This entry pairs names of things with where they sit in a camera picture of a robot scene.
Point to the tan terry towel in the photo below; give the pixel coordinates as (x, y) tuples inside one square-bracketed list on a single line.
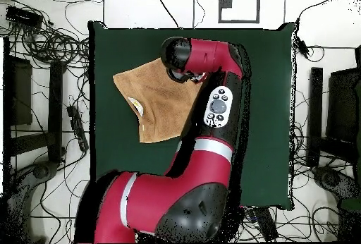
[(160, 100)]

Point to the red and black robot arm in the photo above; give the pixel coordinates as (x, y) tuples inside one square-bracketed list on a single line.
[(203, 167)]

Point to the dark flat panel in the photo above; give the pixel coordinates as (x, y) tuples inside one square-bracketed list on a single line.
[(342, 105), (19, 91)]

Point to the black flat bar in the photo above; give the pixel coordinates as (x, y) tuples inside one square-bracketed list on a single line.
[(266, 224)]

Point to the dark green table cloth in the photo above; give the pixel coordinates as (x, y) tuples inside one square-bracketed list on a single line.
[(127, 156)]

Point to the black power adapter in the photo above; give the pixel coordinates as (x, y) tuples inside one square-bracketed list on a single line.
[(302, 47)]

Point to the black upright bar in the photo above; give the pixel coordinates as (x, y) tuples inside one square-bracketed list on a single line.
[(315, 114), (55, 108)]

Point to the black power strip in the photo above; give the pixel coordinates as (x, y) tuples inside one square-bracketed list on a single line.
[(77, 127)]

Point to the grey stand base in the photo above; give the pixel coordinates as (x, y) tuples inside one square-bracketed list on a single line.
[(332, 179), (42, 170)]

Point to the black device box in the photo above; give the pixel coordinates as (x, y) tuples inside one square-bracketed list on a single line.
[(24, 17)]

